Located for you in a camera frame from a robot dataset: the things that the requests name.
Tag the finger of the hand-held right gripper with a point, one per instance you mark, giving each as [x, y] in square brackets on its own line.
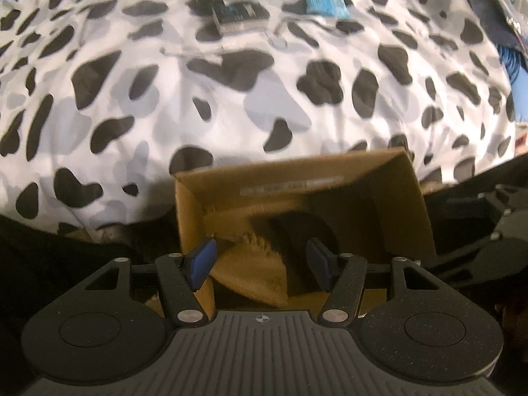
[478, 204]

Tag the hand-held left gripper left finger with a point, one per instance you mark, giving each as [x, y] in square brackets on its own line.
[204, 262]

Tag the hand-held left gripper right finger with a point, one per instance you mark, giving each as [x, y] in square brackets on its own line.
[319, 262]

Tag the brown cardboard box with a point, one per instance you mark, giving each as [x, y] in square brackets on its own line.
[396, 198]

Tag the black packet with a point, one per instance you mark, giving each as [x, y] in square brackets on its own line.
[239, 14]

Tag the blue packet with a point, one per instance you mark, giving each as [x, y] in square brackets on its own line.
[324, 0]

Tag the brown fringed cloth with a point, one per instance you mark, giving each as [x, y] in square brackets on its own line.
[247, 268]

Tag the cow print blanket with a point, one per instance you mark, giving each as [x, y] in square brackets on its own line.
[247, 111]

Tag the dark blue printed cloth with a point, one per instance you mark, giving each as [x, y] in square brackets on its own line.
[505, 12]

